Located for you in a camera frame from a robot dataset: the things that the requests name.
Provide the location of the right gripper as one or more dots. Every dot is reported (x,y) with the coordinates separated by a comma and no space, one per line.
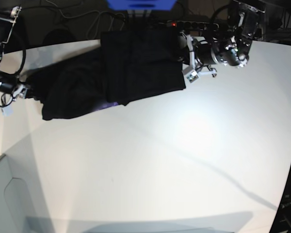
(24,91)

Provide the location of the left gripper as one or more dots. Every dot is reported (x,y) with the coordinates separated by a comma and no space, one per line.
(198,54)

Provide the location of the black T-shirt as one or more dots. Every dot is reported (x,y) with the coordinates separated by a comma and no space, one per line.
(127,66)

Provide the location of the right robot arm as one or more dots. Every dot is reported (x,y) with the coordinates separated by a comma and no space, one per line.
(11,84)

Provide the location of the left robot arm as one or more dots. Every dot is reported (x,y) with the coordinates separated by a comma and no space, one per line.
(227,39)

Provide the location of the black power strip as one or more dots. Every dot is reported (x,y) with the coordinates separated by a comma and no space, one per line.
(191,25)

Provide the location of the blue plastic box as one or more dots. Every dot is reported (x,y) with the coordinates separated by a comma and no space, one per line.
(161,5)

